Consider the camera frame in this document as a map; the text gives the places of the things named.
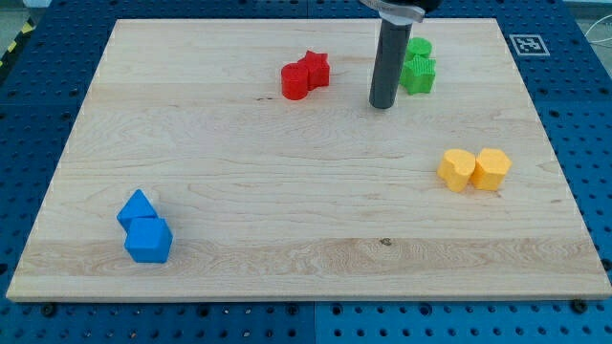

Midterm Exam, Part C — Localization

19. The blue pentagon block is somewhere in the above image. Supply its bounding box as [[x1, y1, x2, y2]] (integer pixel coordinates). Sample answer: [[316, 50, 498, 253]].
[[124, 218, 173, 264]]

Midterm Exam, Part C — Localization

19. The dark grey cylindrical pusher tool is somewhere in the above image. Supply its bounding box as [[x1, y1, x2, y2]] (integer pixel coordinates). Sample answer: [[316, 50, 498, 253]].
[[369, 19, 412, 109]]

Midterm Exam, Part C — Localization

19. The yellow hexagon block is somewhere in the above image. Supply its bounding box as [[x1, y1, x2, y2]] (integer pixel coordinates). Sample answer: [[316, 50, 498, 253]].
[[470, 148, 513, 191]]

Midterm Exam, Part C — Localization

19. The white cable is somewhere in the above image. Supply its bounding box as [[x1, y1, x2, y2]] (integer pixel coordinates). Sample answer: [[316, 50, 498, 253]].
[[583, 13, 612, 50]]

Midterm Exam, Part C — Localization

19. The wooden board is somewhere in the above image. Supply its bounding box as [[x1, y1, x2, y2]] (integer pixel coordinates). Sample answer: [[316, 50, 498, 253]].
[[7, 18, 611, 302]]

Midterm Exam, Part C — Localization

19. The robot arm flange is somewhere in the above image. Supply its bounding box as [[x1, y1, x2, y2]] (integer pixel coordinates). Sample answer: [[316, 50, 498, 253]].
[[360, 0, 442, 26]]

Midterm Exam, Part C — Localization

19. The blue triangle block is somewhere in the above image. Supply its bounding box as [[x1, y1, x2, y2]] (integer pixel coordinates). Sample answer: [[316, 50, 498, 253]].
[[116, 189, 158, 232]]

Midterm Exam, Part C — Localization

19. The red cylinder block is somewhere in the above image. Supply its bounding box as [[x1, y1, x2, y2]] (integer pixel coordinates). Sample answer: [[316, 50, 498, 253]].
[[281, 62, 309, 100]]

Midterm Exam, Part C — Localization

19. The yellow heart block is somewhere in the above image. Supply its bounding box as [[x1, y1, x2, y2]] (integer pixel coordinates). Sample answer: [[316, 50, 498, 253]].
[[436, 148, 476, 192]]

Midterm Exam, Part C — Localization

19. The green cylinder block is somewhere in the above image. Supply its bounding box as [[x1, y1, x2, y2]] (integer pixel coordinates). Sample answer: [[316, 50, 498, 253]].
[[404, 37, 432, 61]]

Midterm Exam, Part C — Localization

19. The red star block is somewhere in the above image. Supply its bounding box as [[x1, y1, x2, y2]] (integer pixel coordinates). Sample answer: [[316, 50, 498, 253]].
[[297, 51, 331, 91]]

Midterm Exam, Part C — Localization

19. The white fiducial marker tag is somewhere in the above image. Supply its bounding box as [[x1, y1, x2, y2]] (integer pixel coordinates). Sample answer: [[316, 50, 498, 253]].
[[509, 33, 550, 56]]

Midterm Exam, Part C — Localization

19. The green star block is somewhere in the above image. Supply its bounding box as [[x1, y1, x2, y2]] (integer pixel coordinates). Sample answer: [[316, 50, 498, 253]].
[[400, 55, 436, 95]]

